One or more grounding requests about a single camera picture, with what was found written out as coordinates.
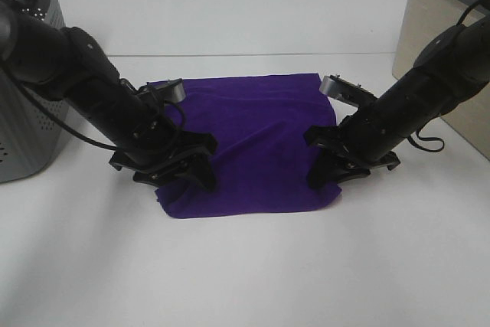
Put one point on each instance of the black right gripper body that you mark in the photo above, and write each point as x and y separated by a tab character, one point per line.
363	142

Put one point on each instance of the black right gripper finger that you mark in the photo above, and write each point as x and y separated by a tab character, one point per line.
349	173
323	170

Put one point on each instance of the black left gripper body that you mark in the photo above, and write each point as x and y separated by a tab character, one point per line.
176	159

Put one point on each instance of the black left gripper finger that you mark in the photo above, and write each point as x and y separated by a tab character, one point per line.
155	179
201	173

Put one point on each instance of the purple towel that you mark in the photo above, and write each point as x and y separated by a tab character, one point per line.
262	160

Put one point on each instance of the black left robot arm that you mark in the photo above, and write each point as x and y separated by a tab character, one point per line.
67	64

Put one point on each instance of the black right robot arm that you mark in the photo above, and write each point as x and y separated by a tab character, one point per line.
450	70

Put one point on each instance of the beige storage basket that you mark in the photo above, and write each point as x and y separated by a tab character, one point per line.
423	20

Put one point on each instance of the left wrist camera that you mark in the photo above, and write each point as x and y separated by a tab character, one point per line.
170	90

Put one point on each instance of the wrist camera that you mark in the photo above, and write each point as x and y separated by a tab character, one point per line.
170	90
335	87

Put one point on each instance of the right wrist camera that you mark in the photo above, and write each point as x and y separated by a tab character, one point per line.
335	87

